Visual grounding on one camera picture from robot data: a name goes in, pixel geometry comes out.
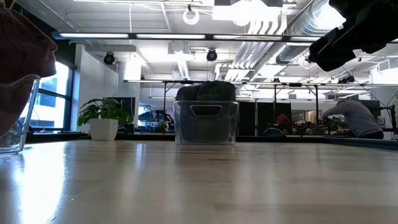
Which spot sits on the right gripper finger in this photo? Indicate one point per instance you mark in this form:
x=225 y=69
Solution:
x=332 y=51

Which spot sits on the maroon baseball cap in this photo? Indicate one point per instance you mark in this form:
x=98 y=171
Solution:
x=21 y=46

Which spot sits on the person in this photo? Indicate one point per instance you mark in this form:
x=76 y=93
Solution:
x=282 y=119
x=357 y=118

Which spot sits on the clear plastic bin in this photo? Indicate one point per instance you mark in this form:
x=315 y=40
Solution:
x=183 y=124
x=18 y=137

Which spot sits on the green plant in white pot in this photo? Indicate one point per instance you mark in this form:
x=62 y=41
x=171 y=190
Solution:
x=104 y=119

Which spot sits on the silver ventilation duct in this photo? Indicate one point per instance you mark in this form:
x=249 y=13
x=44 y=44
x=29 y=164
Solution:
x=298 y=28

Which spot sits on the black hanging camera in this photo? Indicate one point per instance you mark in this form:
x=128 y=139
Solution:
x=211 y=55
x=109 y=58

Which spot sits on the black background rig frame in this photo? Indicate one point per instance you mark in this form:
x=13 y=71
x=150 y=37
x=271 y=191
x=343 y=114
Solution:
x=164 y=93

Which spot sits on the black overhead frame beam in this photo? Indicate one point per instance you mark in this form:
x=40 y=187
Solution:
x=132 y=36

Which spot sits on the black aluminium table frame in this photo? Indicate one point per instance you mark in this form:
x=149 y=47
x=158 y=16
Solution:
x=149 y=137

